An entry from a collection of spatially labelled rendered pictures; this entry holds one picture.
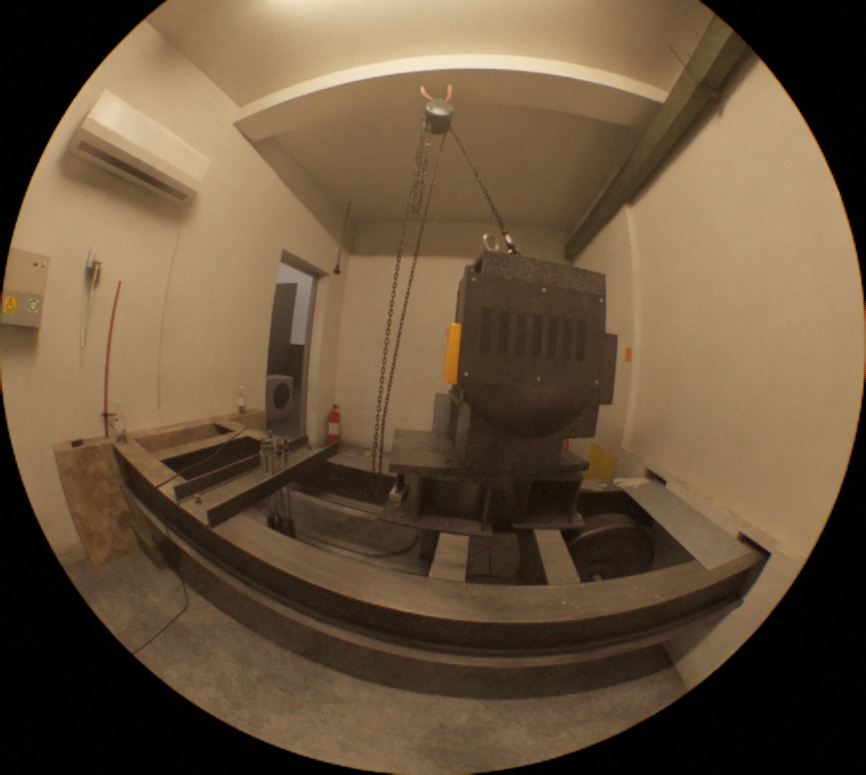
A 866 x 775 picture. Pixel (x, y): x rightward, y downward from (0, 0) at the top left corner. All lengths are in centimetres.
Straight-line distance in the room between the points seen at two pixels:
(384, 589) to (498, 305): 81
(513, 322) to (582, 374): 27
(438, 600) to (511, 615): 18
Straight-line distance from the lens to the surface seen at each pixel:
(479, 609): 79
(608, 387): 115
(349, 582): 83
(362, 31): 187
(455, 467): 96
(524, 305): 81
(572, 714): 144
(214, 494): 121
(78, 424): 183
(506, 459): 99
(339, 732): 131
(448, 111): 154
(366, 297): 362
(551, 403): 86
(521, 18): 177
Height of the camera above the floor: 126
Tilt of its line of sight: 2 degrees up
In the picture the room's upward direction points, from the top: 5 degrees clockwise
